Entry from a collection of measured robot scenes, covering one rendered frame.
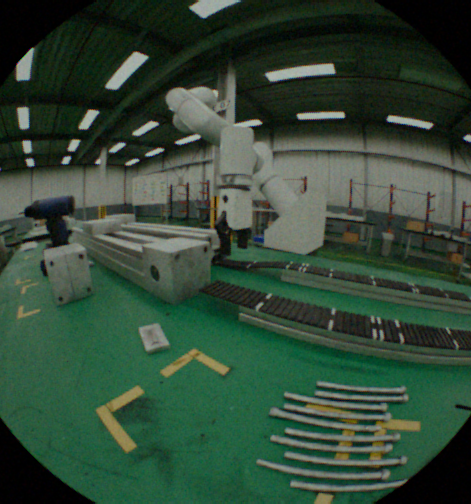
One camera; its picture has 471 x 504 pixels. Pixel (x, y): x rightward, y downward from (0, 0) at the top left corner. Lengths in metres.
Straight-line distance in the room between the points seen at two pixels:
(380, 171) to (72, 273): 8.21
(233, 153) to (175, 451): 0.51
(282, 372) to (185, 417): 0.11
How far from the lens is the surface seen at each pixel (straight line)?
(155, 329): 0.27
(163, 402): 0.20
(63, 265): 0.41
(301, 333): 0.26
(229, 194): 0.45
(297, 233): 0.71
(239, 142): 0.48
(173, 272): 0.31
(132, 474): 0.18
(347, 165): 8.12
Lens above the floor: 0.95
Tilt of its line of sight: 14 degrees down
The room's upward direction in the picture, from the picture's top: 2 degrees clockwise
